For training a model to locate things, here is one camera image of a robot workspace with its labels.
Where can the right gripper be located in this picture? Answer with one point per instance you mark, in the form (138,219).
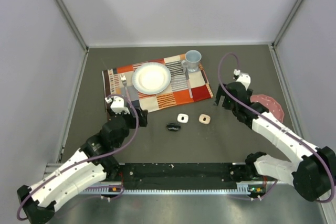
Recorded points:
(221,92)

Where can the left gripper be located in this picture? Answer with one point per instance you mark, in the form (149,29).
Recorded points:
(142,115)

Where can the beige earbud case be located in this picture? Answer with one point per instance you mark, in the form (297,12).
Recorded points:
(204,119)

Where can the black earbud case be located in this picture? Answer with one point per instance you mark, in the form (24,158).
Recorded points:
(173,127)

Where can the white earbud charging case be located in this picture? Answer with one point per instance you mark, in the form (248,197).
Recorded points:
(182,118)

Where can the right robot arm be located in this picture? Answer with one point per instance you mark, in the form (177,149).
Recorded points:
(283,145)

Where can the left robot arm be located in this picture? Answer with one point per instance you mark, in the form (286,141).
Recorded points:
(93,162)

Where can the white paper plate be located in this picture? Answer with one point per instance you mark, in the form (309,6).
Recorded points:
(151,78)

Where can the light blue mug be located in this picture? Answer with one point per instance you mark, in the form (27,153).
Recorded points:
(192,60)

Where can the pink dotted plate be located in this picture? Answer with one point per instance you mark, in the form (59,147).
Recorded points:
(271,104)

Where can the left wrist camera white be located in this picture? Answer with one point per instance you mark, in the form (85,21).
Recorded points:
(118,105)

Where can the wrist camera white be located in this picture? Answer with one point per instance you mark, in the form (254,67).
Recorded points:
(243,78)
(118,105)

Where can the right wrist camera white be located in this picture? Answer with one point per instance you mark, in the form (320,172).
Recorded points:
(243,78)

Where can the knife with pink handle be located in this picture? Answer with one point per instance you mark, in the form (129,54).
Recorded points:
(188,83)

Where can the fork with pink handle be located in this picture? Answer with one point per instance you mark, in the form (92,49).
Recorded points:
(124,82)

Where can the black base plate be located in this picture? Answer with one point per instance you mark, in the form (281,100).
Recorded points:
(182,176)

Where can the aluminium frame rail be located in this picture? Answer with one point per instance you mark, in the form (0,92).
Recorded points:
(309,179)

